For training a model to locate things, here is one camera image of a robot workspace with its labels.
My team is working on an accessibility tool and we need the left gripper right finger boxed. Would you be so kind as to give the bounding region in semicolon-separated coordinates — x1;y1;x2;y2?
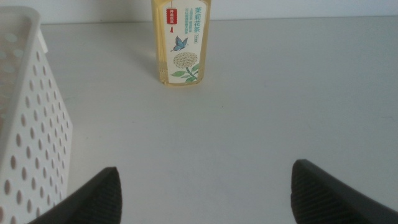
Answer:
290;159;398;224

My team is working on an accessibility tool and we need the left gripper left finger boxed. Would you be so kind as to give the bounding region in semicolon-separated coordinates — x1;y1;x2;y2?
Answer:
26;166;123;224

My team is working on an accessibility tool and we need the yellow jasmine tea bottle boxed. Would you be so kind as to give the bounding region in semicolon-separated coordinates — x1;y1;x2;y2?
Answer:
150;0;212;87

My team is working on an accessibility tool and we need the white perforated plastic basket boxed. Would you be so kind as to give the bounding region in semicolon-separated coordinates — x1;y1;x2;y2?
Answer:
0;6;74;224

